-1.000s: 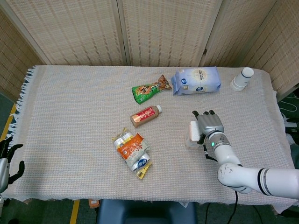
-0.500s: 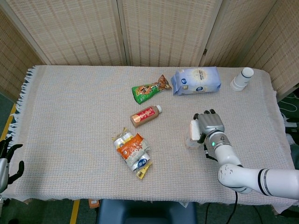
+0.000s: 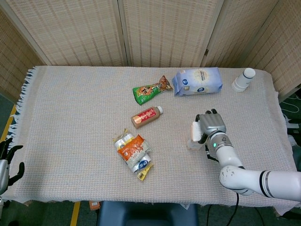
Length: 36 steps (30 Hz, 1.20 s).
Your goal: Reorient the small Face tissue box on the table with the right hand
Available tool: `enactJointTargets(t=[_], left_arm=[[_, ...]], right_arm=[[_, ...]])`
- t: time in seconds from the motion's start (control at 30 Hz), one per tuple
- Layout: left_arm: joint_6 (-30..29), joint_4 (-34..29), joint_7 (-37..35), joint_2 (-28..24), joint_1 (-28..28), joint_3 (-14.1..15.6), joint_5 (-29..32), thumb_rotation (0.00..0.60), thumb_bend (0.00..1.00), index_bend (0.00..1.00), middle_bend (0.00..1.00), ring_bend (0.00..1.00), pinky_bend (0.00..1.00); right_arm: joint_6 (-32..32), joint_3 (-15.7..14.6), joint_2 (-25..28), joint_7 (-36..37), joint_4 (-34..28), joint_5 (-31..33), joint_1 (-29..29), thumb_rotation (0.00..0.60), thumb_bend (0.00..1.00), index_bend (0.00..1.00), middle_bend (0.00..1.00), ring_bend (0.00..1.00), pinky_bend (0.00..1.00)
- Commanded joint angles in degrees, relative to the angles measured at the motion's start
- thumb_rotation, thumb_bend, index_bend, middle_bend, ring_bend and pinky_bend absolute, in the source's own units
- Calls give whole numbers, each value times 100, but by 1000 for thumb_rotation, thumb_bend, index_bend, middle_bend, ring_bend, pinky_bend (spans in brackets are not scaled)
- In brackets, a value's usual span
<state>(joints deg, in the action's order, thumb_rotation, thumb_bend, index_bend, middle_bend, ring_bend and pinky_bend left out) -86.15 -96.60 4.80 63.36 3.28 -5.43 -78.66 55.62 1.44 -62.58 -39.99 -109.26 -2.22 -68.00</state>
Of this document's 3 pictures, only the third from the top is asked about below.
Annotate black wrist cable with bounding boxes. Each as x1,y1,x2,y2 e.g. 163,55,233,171
204,145,219,163

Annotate brown drink bottle red label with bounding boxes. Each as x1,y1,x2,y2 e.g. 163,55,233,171
130,105,163,129

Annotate peach facial tissue pack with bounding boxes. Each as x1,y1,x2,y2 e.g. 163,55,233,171
187,121,205,151

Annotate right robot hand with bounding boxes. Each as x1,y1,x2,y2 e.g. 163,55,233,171
194,108,227,144

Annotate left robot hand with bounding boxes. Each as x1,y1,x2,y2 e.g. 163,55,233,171
0,137,25,195

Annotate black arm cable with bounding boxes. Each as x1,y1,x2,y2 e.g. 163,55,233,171
230,192,240,226

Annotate orange and white snack bag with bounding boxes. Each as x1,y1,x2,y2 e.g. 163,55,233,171
117,134,151,165

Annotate beige woven tablecloth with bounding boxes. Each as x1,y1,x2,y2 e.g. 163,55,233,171
2,65,298,215

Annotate woven folding screen panel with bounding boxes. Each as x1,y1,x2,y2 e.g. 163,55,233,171
201,0,280,69
117,0,224,68
0,0,129,66
0,9,51,102
242,0,301,102

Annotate green snack bag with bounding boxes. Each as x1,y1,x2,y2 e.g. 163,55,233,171
132,75,174,105

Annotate stack of white paper cups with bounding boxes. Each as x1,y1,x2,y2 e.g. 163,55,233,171
231,67,256,93

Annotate blue padded seat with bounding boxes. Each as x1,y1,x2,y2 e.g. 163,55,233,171
97,201,199,226

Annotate blue tissue pack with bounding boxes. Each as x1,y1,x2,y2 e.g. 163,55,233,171
172,67,223,97

